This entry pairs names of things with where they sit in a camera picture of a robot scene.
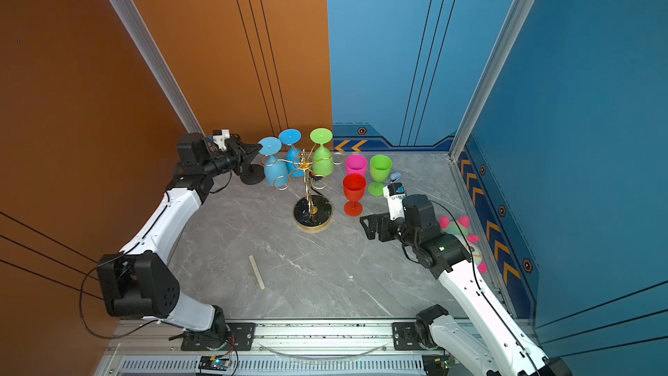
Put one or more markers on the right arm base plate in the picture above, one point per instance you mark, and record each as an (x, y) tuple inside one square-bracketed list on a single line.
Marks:
[(407, 335)]

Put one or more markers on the wooden ruler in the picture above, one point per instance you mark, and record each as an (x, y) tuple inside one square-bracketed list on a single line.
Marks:
[(257, 273)]

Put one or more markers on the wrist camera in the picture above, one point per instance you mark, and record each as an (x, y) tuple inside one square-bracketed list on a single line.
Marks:
[(394, 193), (220, 137)]

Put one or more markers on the black phone stand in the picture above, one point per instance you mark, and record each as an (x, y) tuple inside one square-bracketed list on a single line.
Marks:
[(252, 174)]

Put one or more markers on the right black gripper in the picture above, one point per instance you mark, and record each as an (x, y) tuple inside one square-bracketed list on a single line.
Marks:
[(384, 221)]

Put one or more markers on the blue wine glass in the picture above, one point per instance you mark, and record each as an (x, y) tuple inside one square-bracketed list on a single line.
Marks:
[(290, 137), (275, 168)]

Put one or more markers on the aluminium front rail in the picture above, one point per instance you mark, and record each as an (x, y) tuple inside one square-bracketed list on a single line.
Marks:
[(280, 347)]

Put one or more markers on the plush toy pink green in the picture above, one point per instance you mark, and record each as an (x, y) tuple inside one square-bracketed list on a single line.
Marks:
[(461, 229)]

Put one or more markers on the red wine glass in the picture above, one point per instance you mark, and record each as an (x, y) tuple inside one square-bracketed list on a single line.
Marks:
[(354, 190)]

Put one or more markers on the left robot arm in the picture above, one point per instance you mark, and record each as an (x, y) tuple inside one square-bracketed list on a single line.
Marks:
[(137, 283)]

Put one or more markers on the small blue toy car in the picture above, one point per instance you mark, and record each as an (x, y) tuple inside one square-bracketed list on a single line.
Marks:
[(395, 176)]

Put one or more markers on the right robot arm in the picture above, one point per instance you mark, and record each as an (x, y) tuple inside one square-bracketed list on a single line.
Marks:
[(501, 346)]

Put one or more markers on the magenta wine glass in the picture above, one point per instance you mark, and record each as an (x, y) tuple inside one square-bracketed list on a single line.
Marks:
[(356, 164)]

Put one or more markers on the circuit board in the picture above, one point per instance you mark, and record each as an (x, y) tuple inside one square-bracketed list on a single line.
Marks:
[(438, 365), (215, 365)]

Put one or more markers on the left circuit board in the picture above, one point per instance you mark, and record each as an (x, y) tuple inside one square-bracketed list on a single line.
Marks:
[(215, 365)]

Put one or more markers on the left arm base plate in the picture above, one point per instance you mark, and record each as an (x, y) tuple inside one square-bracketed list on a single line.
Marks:
[(237, 336)]

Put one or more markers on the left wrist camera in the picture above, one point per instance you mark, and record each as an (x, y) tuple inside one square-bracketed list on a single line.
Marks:
[(220, 137)]

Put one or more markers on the right circuit board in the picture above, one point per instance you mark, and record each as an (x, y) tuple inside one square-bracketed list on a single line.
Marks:
[(438, 365)]

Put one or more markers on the green wine glass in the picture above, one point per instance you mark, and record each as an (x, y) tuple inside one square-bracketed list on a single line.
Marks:
[(380, 167), (322, 157)]

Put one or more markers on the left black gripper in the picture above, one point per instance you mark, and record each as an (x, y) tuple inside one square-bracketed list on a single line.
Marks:
[(237, 152)]

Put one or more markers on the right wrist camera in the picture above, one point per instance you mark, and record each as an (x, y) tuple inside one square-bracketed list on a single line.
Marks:
[(394, 193)]

